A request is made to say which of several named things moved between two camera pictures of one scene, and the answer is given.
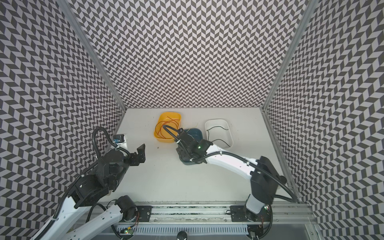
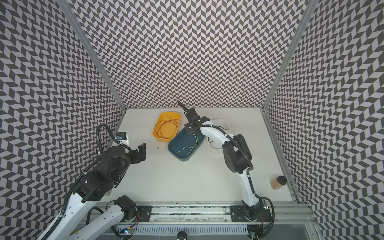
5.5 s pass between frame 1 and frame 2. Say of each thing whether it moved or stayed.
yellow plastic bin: stayed
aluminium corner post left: stayed
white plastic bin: stayed
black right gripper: moved
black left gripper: stayed
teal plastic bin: moved
